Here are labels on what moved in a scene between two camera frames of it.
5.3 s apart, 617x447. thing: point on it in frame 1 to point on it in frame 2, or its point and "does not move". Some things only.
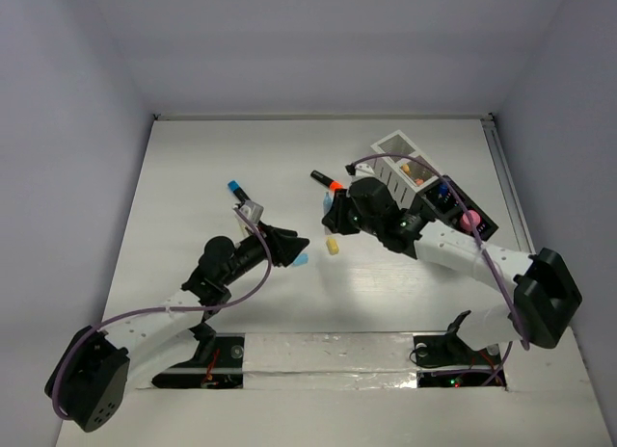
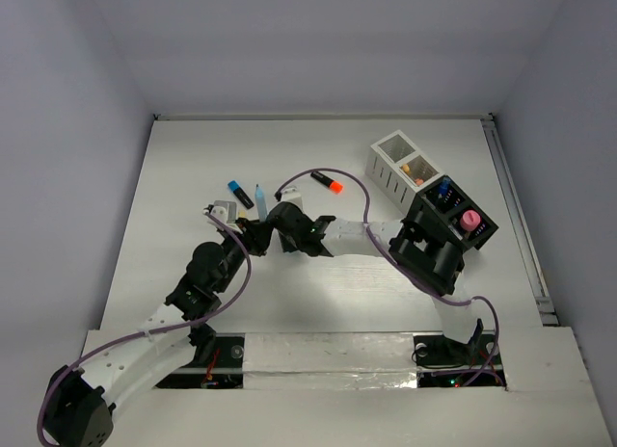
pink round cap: x=465 y=222 does not move
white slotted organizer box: x=403 y=165 does not move
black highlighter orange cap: x=326 y=180 does not move
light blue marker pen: x=327 y=203 to x=259 y=197
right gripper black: x=335 y=219 to x=288 y=245
